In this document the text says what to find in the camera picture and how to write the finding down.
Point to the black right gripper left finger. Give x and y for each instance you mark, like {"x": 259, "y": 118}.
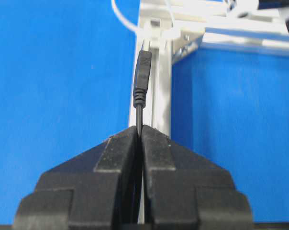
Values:
{"x": 98, "y": 189}

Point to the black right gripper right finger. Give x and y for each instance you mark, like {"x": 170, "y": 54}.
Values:
{"x": 185, "y": 191}

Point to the white zip tie loop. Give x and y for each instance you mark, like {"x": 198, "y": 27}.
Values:
{"x": 149, "y": 32}

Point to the blue table cloth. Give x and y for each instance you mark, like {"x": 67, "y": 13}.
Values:
{"x": 66, "y": 69}

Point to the silver aluminium extrusion frame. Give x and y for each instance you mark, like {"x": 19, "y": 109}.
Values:
{"x": 166, "y": 72}

